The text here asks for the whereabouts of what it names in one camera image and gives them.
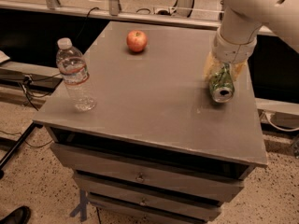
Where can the red apple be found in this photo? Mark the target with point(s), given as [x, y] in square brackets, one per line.
[136, 40]

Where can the grey drawer cabinet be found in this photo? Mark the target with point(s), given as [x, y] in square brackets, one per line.
[157, 146]

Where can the black tripod leg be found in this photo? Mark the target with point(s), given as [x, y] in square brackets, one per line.
[15, 146]

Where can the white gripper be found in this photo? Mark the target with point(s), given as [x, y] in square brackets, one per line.
[233, 51]

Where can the clear plastic water bottle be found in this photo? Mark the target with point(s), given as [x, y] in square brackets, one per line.
[73, 69]

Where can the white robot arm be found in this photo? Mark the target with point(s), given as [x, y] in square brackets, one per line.
[236, 38]

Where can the green soda can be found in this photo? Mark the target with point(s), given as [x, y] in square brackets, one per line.
[221, 85]

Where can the black shoe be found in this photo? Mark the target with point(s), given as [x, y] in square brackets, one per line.
[20, 215]

